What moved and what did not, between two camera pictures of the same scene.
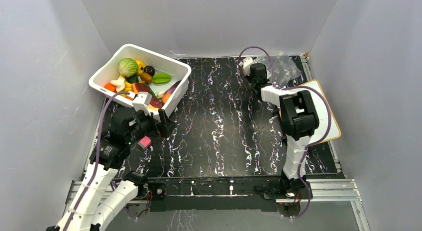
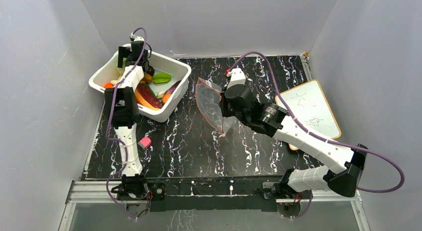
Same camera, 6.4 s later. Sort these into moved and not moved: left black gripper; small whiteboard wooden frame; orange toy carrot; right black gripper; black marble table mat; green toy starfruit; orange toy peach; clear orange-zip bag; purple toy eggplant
Moved: clear orange-zip bag; left black gripper; right black gripper
Not moved: small whiteboard wooden frame; black marble table mat; purple toy eggplant; orange toy carrot; green toy starfruit; orange toy peach
